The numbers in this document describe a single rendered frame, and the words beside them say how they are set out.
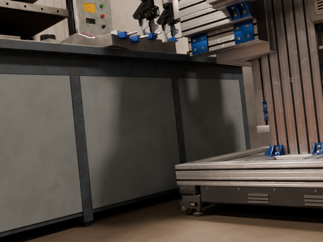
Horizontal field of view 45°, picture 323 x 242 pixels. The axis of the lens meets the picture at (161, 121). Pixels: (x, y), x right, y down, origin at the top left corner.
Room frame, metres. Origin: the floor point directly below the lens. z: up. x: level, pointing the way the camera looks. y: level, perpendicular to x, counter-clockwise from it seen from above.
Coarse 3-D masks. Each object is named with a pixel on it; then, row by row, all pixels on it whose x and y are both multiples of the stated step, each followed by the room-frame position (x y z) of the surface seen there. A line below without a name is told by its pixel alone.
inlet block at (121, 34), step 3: (117, 30) 1.84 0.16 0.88; (114, 33) 1.84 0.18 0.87; (117, 33) 1.84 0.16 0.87; (120, 33) 1.83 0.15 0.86; (123, 33) 1.82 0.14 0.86; (126, 33) 1.83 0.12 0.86; (129, 33) 1.83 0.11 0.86; (132, 33) 1.82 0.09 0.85; (135, 33) 1.81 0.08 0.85; (120, 36) 1.83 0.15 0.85; (123, 36) 1.82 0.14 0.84; (126, 36) 1.83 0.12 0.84; (129, 36) 1.85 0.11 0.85
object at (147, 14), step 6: (144, 0) 2.10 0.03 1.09; (150, 0) 2.05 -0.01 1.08; (144, 6) 2.09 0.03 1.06; (150, 6) 2.06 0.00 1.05; (156, 6) 2.08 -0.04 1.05; (144, 12) 2.09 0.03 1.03; (150, 12) 2.05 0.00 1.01; (156, 12) 2.08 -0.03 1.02; (144, 18) 2.10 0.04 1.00; (150, 18) 2.12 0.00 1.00
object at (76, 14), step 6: (72, 0) 2.67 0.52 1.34; (78, 0) 2.68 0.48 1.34; (72, 6) 2.67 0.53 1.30; (78, 6) 2.67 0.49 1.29; (72, 12) 2.68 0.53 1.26; (78, 12) 2.67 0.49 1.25; (78, 18) 2.67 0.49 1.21; (78, 24) 2.67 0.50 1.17; (78, 30) 2.66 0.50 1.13; (36, 36) 3.18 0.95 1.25
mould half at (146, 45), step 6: (144, 42) 2.07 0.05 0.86; (150, 42) 2.10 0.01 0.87; (156, 42) 2.13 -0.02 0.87; (162, 42) 2.16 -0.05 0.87; (168, 42) 2.19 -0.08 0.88; (174, 42) 2.23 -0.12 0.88; (144, 48) 2.07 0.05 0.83; (150, 48) 2.10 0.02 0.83; (156, 48) 2.13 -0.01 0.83; (162, 48) 2.16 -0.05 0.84; (168, 48) 2.19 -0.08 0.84; (174, 48) 2.23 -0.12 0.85
